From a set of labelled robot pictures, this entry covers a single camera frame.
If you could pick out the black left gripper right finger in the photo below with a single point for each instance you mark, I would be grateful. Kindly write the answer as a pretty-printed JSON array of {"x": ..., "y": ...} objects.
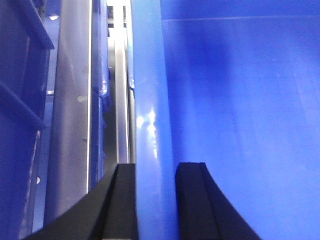
[{"x": 204, "y": 213}]

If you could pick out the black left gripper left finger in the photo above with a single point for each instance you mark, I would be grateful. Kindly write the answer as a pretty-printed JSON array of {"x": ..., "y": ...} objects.
[{"x": 107, "y": 212}]

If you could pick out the light blue bin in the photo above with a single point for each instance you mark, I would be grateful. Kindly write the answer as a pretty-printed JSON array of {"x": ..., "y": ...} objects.
[{"x": 234, "y": 84}]

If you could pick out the dark blue ribbed bin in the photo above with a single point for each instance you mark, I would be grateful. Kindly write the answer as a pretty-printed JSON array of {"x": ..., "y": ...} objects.
[{"x": 25, "y": 47}]

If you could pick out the grey steel shelf post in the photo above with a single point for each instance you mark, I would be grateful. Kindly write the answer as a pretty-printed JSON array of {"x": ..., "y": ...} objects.
[{"x": 69, "y": 155}]

